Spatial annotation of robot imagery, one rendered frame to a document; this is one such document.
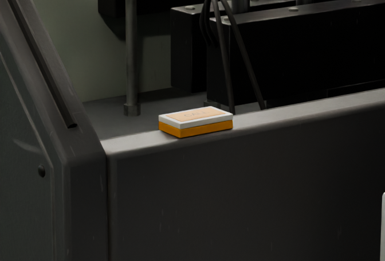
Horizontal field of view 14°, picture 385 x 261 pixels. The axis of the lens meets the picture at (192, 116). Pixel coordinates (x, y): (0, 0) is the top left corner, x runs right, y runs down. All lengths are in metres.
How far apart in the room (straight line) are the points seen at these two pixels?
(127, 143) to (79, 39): 0.59
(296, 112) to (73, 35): 0.53
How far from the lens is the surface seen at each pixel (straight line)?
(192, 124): 1.16
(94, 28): 1.73
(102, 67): 1.74
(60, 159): 1.10
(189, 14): 1.47
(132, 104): 1.67
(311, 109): 1.24
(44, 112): 1.12
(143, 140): 1.15
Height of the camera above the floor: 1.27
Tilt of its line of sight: 15 degrees down
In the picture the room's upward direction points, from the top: straight up
